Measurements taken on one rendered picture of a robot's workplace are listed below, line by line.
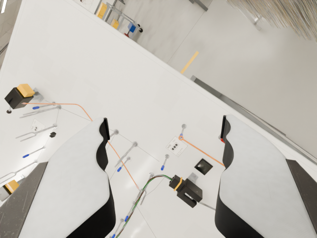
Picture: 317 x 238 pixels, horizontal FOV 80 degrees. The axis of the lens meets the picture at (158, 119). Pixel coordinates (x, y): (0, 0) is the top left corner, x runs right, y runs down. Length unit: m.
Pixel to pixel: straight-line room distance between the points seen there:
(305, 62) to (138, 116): 1.58
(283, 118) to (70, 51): 1.55
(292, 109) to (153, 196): 1.37
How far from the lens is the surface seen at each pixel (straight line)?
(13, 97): 0.70
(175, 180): 0.55
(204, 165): 0.60
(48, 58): 0.72
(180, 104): 0.55
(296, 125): 1.73
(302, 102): 1.78
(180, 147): 0.59
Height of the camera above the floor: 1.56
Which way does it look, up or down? 32 degrees down
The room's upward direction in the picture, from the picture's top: 68 degrees counter-clockwise
